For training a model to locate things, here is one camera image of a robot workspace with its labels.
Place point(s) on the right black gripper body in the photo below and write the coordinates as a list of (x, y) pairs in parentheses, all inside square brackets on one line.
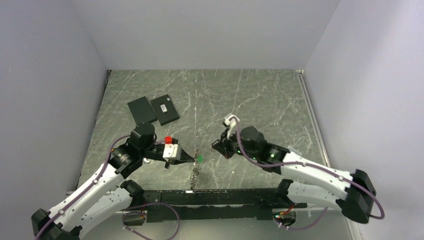
[(231, 145)]

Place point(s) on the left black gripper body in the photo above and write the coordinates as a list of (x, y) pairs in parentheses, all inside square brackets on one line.
[(152, 152)]

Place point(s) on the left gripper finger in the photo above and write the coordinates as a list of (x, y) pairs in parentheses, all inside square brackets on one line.
[(185, 157), (178, 162)]

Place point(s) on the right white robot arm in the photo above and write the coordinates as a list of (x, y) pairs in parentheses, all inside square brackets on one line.
[(305, 181)]

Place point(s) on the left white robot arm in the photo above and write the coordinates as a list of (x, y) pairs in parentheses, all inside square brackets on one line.
[(109, 190)]

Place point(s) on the black box lid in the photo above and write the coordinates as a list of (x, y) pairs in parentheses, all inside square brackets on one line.
[(142, 111)]

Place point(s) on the black box with label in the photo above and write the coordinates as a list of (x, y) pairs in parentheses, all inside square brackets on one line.
[(164, 109)]

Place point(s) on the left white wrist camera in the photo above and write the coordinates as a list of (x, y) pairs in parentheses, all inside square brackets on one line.
[(172, 152)]

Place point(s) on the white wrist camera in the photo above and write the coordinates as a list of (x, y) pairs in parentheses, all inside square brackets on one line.
[(230, 122), (172, 152)]

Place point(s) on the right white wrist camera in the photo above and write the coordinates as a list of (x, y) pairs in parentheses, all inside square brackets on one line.
[(230, 122)]

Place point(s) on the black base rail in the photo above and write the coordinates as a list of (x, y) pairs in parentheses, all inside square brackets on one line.
[(209, 204)]

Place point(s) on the aluminium frame rail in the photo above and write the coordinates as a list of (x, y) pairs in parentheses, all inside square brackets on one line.
[(313, 119)]

